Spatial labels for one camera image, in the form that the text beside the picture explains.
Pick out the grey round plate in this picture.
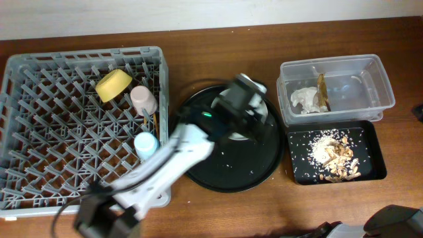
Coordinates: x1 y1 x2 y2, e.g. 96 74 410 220
211 86 268 141

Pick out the white napkin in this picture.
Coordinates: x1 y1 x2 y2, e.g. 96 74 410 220
290 87 320 114

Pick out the brown gold snack wrapper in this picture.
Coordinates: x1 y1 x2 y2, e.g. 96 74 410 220
317 74 330 112

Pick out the pink plastic cup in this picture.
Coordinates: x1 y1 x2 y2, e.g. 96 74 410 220
130 86 158 116

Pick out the blue plastic cup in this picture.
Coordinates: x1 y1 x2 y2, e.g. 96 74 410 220
134 132 160 160

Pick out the food scraps and rice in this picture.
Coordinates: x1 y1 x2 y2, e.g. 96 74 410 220
307 129 362 183

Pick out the yellow bowl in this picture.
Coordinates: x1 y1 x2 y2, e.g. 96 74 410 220
95 69 132 102

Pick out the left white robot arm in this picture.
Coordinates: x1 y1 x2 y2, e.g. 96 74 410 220
73 74 267 237

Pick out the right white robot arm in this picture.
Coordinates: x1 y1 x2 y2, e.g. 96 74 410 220
294 204 422 238

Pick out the grey plastic dishwasher rack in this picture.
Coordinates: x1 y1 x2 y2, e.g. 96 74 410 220
1 46 169 218

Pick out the round black tray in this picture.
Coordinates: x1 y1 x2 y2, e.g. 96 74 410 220
186 99 286 193

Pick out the clear plastic bin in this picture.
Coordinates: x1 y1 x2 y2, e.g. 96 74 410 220
276 54 395 127

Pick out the black rectangular tray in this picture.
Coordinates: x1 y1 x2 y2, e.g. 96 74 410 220
287 120 387 185

